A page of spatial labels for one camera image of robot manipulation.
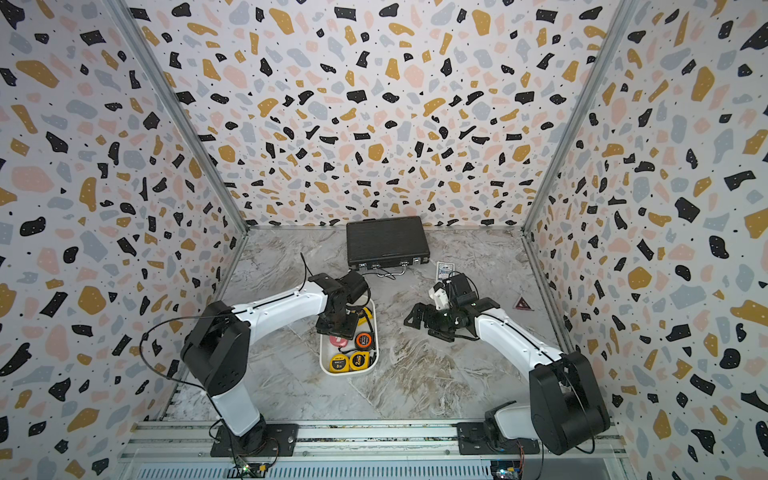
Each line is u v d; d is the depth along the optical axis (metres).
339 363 0.84
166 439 0.75
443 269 1.07
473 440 0.73
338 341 0.85
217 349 0.46
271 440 0.73
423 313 0.77
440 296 0.82
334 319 0.74
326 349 0.86
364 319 0.92
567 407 0.42
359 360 0.85
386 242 1.17
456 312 0.66
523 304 1.00
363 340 0.88
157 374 0.82
